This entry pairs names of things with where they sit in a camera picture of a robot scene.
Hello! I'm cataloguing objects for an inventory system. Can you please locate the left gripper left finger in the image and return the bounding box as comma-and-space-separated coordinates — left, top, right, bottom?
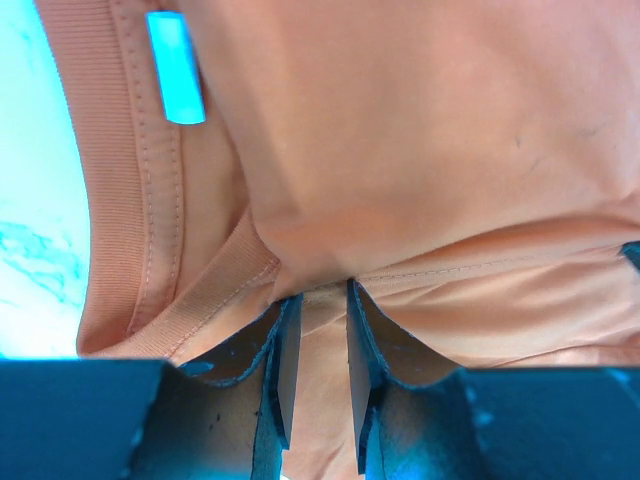
169, 292, 305, 480

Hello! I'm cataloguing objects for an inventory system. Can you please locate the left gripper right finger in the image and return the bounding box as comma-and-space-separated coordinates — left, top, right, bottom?
346, 280, 480, 479

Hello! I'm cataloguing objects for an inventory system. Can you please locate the orange t shirt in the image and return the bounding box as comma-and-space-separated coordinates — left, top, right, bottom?
37, 1, 639, 479

